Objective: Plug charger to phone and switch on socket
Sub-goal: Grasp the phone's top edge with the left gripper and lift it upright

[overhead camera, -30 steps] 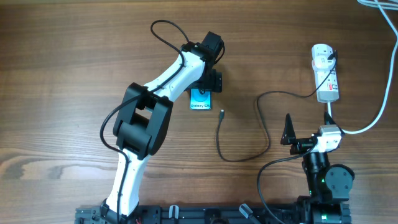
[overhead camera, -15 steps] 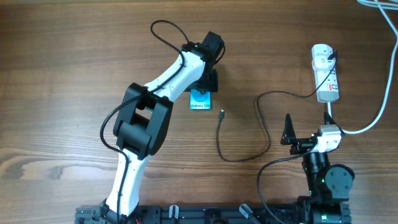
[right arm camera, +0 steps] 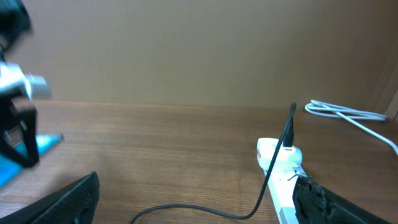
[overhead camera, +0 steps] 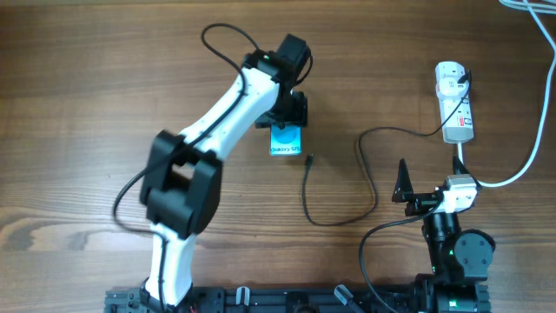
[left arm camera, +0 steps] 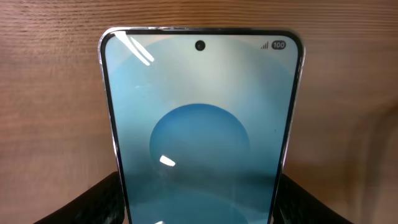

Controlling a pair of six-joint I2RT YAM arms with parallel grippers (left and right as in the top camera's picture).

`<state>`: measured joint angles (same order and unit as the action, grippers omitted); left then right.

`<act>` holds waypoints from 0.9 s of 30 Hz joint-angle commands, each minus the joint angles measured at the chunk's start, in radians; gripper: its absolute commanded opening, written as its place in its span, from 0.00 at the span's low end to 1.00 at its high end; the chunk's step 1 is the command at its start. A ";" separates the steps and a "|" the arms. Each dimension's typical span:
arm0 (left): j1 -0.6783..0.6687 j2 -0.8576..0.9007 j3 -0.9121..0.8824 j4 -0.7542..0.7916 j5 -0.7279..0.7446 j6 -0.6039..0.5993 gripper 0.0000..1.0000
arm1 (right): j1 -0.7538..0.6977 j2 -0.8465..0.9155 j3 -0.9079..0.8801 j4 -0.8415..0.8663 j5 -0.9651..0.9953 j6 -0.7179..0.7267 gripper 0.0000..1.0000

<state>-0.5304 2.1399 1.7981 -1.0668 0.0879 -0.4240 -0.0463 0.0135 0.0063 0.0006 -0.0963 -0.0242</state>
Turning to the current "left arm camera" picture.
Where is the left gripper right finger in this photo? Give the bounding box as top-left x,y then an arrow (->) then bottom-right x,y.
273,174 -> 352,224

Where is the teal screen Galaxy smartphone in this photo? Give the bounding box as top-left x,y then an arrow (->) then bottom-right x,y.
98,27 -> 305,224

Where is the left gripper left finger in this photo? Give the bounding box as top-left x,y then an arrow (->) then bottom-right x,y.
35,172 -> 125,224

